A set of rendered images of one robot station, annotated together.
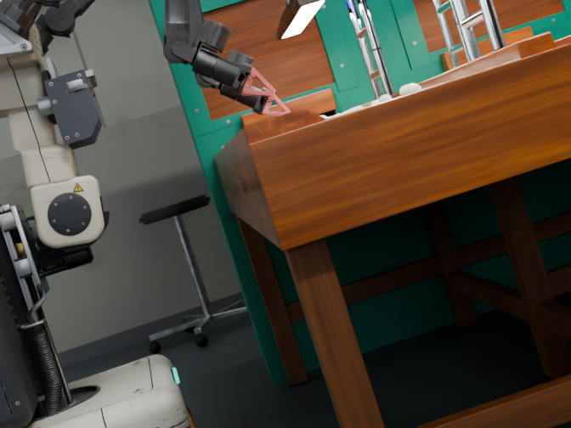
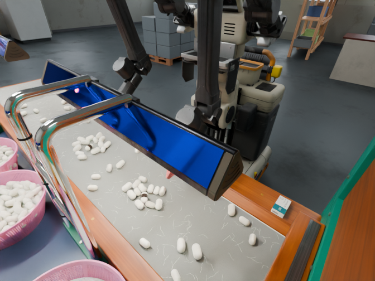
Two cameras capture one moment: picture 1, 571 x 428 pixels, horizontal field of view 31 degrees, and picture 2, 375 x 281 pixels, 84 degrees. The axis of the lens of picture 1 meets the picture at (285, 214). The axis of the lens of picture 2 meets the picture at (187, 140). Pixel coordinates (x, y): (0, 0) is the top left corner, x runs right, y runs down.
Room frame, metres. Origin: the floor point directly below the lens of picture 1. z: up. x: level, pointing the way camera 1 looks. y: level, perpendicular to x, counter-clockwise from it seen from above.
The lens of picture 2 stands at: (3.23, -0.38, 1.28)
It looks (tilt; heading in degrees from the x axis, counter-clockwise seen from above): 36 degrees down; 134
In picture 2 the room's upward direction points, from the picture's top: 2 degrees clockwise
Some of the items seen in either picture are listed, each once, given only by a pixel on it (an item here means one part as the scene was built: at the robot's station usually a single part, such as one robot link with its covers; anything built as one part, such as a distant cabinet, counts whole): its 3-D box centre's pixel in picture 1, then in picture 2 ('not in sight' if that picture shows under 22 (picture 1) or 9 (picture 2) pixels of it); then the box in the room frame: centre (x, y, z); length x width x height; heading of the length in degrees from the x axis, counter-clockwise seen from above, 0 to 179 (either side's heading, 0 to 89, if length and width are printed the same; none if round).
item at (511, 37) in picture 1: (488, 50); not in sight; (3.30, -0.78, 0.83); 0.30 x 0.06 x 0.07; 95
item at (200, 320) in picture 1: (188, 270); not in sight; (4.71, 0.51, 0.32); 0.60 x 0.57 x 0.63; 11
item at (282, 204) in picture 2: not in sight; (280, 206); (3.16, 0.10, 0.77); 0.06 x 0.04 x 0.02; 95
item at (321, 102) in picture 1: (288, 112); (285, 276); (3.25, -0.11, 0.83); 0.30 x 0.06 x 0.07; 95
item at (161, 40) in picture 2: not in sight; (172, 32); (-0.62, 2.97, 0.54); 1.09 x 0.74 x 1.08; 100
